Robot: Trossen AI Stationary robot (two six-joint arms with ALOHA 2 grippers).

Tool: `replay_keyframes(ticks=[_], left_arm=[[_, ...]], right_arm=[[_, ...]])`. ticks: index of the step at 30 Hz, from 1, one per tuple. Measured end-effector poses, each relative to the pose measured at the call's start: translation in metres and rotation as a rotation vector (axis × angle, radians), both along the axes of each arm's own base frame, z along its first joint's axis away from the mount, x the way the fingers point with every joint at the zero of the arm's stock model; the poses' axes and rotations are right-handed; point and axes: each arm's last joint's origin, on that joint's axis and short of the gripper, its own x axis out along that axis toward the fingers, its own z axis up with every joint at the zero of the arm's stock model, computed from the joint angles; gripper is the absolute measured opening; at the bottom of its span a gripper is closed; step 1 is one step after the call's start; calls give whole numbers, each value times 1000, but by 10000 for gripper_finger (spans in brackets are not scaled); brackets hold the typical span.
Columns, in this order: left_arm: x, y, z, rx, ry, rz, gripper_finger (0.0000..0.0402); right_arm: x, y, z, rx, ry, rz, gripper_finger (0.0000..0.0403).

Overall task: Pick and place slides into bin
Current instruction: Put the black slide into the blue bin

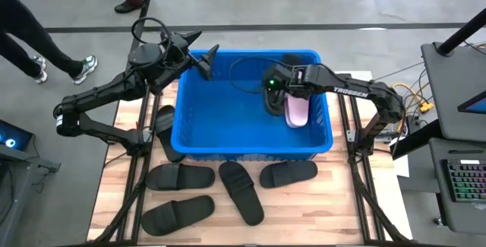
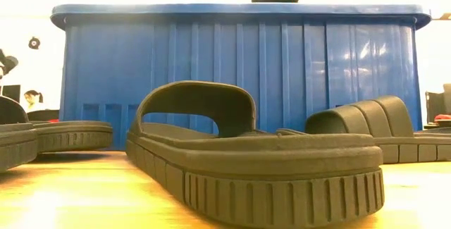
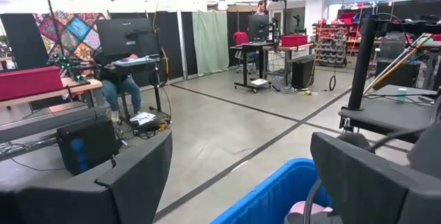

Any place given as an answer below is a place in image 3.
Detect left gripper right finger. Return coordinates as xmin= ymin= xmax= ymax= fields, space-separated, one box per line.
xmin=311 ymin=132 xmax=441 ymax=224

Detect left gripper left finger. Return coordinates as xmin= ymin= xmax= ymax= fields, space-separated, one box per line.
xmin=0 ymin=130 xmax=174 ymax=224

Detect pink slide sandal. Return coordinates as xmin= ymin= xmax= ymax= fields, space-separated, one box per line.
xmin=285 ymin=201 xmax=334 ymax=224

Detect blue plastic bin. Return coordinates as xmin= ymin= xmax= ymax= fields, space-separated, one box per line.
xmin=209 ymin=157 xmax=334 ymax=224

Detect large red bin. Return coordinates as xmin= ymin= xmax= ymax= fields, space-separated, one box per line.
xmin=0 ymin=65 xmax=65 ymax=102

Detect small red bin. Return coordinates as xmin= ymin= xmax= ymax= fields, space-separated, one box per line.
xmin=280 ymin=33 xmax=309 ymax=48

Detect black computer tower blue glow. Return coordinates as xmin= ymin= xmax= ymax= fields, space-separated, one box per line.
xmin=56 ymin=116 xmax=121 ymax=176

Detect grey monitor stand desk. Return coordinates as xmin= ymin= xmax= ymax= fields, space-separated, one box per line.
xmin=338 ymin=84 xmax=439 ymax=139

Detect dark grey bench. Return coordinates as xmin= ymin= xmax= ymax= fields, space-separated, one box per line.
xmin=0 ymin=105 xmax=108 ymax=144

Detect white paper on stand base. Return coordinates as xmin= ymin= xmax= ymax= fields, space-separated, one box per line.
xmin=129 ymin=111 xmax=158 ymax=128

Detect wooden table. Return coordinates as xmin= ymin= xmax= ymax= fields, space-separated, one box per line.
xmin=0 ymin=77 xmax=103 ymax=110

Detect black monitor stand pole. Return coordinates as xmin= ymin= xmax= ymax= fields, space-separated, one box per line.
xmin=347 ymin=13 xmax=441 ymax=112

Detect person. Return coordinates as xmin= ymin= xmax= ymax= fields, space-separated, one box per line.
xmin=93 ymin=53 xmax=143 ymax=123
xmin=254 ymin=0 xmax=267 ymax=16

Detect plain black computer tower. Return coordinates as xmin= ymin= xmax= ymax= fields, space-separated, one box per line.
xmin=291 ymin=55 xmax=316 ymax=90

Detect parts shelf rack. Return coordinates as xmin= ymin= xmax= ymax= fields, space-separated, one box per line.
xmin=314 ymin=17 xmax=349 ymax=69

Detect grey keyboard tray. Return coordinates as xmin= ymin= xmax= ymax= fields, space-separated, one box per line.
xmin=104 ymin=55 xmax=163 ymax=77

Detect white paper on desk foot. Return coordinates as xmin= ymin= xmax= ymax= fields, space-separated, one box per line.
xmin=249 ymin=77 xmax=270 ymax=87

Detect wooden workbench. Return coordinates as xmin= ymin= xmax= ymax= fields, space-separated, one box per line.
xmin=262 ymin=41 xmax=315 ymax=88

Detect colourful patchwork quilt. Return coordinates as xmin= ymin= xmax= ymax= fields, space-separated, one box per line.
xmin=32 ymin=10 xmax=106 ymax=62

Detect large black monitor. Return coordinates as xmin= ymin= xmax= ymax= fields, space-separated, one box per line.
xmin=95 ymin=17 xmax=158 ymax=59

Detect black boom stand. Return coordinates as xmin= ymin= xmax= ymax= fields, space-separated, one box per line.
xmin=0 ymin=0 xmax=66 ymax=58

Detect black desk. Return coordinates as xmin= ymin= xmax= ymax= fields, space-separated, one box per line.
xmin=229 ymin=41 xmax=275 ymax=94

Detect small black monitor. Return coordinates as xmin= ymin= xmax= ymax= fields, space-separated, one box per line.
xmin=247 ymin=13 xmax=270 ymax=43

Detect pale green curtain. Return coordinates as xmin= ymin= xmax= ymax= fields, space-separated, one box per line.
xmin=192 ymin=9 xmax=231 ymax=77

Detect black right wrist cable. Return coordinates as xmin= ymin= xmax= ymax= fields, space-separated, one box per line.
xmin=369 ymin=128 xmax=425 ymax=150

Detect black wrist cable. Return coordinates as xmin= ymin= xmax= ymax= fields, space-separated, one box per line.
xmin=369 ymin=128 xmax=425 ymax=150
xmin=302 ymin=178 xmax=323 ymax=224

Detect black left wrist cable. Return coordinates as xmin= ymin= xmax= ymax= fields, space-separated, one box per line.
xmin=302 ymin=178 xmax=323 ymax=224

